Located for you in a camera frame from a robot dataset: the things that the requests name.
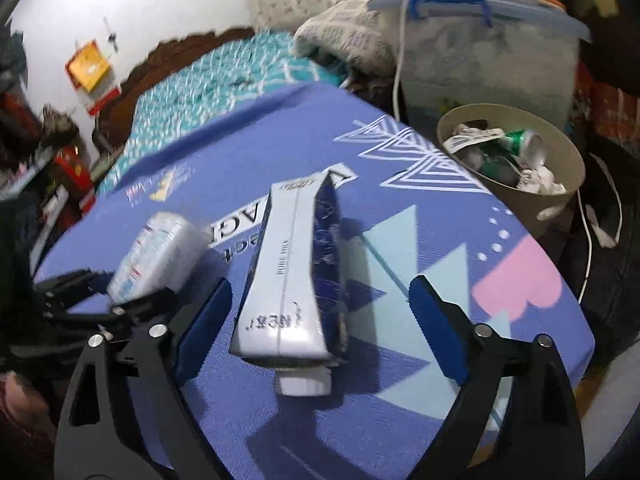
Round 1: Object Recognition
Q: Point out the white printed wrapper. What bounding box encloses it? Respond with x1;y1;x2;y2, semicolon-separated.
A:
442;126;507;154

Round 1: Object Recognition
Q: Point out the black bag with white strap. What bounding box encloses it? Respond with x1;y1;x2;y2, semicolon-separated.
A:
560;135;640;343

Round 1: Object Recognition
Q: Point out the purple printed table mat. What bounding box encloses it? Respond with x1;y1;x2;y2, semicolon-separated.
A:
32;82;596;480

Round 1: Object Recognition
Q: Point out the red box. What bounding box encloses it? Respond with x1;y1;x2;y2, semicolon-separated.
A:
54;146;97;214

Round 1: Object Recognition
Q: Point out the beige round waste bin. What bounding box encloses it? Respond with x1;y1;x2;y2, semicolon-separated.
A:
435;103;587;238

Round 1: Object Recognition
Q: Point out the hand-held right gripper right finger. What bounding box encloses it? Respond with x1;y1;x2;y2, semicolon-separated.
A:
405;275;586;480

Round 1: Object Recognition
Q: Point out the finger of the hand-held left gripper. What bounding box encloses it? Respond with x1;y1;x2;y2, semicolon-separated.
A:
32;269;117;308
45;287;179;342

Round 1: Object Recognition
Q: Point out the person's left hand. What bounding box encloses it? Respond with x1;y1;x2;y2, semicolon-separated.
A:
0;372;48;427

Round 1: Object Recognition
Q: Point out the white and blue milk carton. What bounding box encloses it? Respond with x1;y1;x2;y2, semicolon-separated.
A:
228;170;352;399

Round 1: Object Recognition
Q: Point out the teal patterned bed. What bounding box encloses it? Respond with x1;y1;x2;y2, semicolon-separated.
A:
95;30;347;197

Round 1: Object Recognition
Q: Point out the orange printed bag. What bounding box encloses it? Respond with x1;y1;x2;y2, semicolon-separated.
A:
575;60;640;142

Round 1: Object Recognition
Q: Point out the carved wooden headboard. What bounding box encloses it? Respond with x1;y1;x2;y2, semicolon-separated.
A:
92;27;257;150

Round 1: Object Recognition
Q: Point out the green drink can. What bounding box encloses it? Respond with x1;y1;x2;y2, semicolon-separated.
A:
492;129;547;162

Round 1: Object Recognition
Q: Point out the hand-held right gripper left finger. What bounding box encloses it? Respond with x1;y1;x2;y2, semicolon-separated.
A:
52;277;236;480

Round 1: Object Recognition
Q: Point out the orange wall box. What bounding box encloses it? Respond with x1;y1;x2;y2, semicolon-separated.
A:
65;40;112;94

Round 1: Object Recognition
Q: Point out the knitted grey white pillow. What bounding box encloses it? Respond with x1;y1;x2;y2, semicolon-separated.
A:
292;0;401;77

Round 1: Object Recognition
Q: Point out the clear storage box orange lid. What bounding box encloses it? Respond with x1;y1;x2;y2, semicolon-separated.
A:
367;0;593;126

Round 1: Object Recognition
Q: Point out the white tissue packet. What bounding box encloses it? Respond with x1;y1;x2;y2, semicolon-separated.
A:
106;211;207;307

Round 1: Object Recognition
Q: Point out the white charger cable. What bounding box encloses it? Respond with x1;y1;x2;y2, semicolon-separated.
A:
392;0;437;117

